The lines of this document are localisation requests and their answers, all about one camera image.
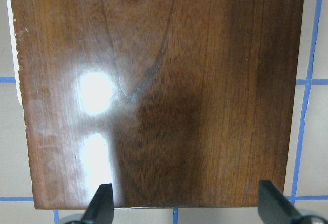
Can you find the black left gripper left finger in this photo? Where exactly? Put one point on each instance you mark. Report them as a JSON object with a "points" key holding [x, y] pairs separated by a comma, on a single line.
{"points": [[101, 207]]}

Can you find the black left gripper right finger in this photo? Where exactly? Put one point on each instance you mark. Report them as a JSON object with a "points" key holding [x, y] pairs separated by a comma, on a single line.
{"points": [[274, 208]]}

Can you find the dark brown wooden drawer cabinet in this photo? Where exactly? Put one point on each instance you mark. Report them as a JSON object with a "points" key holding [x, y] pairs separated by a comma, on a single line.
{"points": [[176, 103]]}

